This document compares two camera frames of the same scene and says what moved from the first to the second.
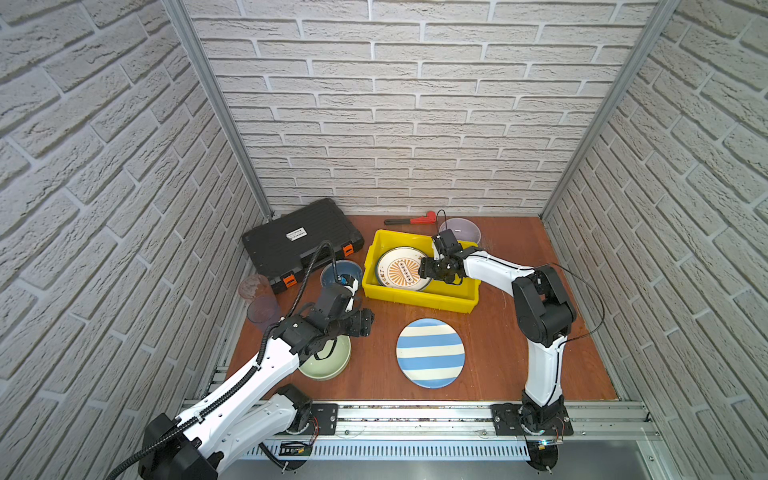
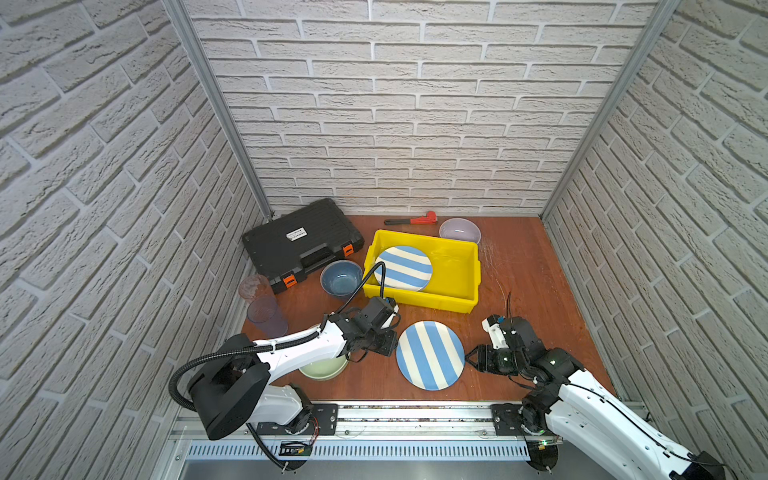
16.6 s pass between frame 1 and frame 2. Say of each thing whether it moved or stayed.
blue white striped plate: moved
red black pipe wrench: stayed
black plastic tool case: stayed
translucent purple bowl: stayed
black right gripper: moved
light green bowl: stayed
